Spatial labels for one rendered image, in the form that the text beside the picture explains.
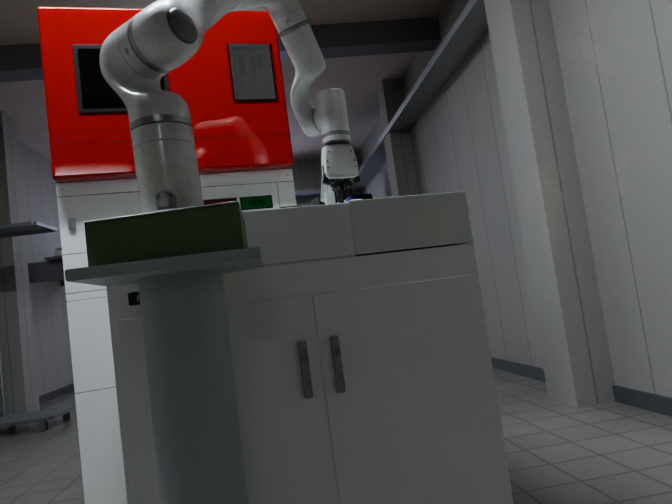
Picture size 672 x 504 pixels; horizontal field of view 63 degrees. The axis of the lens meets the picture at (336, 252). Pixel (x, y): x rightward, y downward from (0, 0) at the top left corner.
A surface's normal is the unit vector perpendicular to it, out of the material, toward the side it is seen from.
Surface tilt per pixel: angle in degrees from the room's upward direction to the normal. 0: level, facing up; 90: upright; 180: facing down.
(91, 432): 90
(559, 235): 90
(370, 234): 90
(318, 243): 90
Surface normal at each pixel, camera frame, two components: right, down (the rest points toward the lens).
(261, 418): 0.27, -0.11
